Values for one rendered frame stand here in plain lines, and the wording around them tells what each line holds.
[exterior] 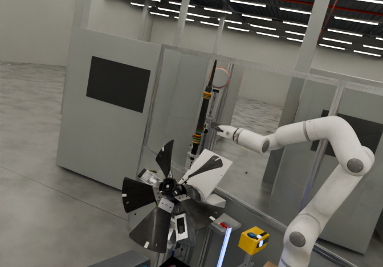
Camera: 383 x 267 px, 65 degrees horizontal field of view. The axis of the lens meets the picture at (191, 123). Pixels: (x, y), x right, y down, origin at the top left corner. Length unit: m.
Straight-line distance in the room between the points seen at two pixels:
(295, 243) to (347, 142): 0.47
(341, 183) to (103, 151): 3.43
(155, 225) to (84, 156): 2.86
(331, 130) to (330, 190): 0.25
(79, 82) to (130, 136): 1.04
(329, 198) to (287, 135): 0.31
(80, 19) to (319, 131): 6.79
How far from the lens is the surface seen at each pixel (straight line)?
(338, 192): 1.37
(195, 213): 1.70
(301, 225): 1.41
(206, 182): 2.08
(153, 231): 1.81
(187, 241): 1.87
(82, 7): 7.66
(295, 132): 1.37
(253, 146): 1.44
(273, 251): 2.41
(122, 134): 4.10
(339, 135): 1.32
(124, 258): 1.20
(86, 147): 4.48
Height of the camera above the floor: 1.97
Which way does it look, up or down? 12 degrees down
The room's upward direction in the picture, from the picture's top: 13 degrees clockwise
